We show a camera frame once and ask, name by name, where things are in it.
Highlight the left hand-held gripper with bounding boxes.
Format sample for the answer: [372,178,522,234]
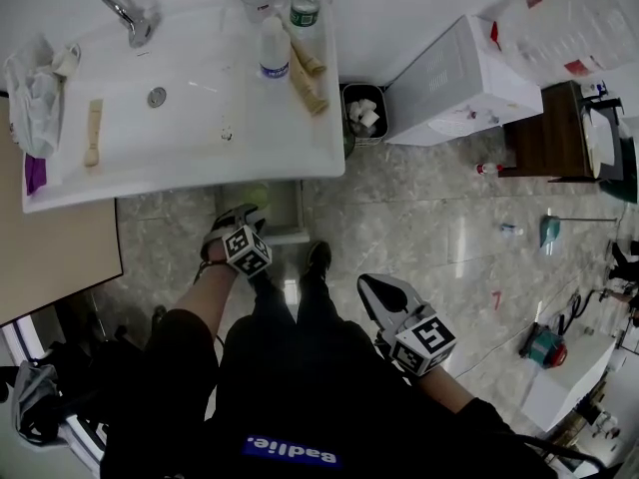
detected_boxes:
[201,205,274,279]

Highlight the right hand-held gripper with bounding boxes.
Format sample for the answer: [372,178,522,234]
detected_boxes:
[356,273,458,377]

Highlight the yellow-green sponge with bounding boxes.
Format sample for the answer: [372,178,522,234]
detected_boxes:
[242,183,271,214]

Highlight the person's left forearm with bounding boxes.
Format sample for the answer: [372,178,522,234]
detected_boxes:
[167,259,241,328]

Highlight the person's right forearm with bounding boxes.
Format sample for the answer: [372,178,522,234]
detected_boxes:
[411,364,475,413]

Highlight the person's black trousers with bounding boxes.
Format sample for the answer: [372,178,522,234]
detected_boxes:
[252,269,350,338]

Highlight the person's black shoe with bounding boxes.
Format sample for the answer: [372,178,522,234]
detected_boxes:
[305,240,332,281]

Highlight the white sink basin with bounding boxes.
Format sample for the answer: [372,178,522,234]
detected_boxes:
[21,0,346,215]

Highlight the person's black shirt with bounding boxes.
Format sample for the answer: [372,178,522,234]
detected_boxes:
[99,308,550,479]

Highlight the teal and red tool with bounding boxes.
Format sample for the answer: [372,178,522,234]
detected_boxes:
[518,321,569,368]

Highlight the dark trash bin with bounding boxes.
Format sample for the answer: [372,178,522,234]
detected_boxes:
[340,82,389,149]

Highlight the blue label water bottle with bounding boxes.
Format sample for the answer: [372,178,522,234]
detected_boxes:
[258,15,293,82]

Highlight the short beige tube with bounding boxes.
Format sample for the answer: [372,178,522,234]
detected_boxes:
[292,37,328,75]

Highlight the teal dustpan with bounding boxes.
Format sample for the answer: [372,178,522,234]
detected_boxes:
[538,213,620,248]

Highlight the wooden brush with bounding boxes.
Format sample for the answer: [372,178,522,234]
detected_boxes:
[83,98,105,169]

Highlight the beige board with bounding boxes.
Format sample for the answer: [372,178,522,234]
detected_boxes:
[0,90,125,326]

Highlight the white cabinet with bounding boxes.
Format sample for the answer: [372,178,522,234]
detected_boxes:
[521,339,618,433]

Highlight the purple cloth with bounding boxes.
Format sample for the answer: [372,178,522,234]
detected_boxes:
[24,153,49,197]

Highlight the green label water bottle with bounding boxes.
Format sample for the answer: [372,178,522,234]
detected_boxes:
[288,0,333,62]

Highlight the clear glass cup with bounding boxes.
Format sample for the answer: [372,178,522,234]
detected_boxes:
[239,0,278,24]

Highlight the brown wooden side table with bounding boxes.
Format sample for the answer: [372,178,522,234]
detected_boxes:
[498,80,623,184]

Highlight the chrome faucet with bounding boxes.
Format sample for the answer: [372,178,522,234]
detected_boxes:
[98,0,154,49]

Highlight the small white cup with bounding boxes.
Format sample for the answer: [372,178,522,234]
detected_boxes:
[52,43,82,77]

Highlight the white water dispenser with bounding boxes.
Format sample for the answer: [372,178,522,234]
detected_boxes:
[383,14,544,148]

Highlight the white plastic bag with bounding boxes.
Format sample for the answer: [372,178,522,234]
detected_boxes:
[3,35,66,159]

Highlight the black tray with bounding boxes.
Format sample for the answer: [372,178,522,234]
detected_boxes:
[578,95,625,182]

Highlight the green bucket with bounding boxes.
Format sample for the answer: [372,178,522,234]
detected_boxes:
[601,132,639,202]

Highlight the grey cloth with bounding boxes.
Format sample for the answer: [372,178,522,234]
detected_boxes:
[10,360,64,446]

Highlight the large clear water jug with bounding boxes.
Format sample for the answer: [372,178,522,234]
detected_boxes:
[476,0,639,87]

